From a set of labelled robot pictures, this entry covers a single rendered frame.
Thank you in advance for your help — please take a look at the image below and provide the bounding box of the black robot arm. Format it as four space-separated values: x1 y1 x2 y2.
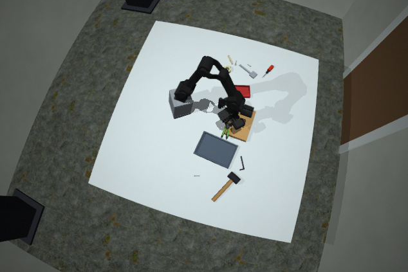
174 56 254 123

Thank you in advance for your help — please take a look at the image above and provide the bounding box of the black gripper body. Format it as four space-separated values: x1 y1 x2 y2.
219 97 245 130

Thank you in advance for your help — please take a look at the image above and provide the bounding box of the red-handled screwdriver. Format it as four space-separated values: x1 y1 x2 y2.
265 65 274 74

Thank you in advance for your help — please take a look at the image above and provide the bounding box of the wooden-handled mallet with black head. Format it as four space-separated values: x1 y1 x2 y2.
211 171 241 202

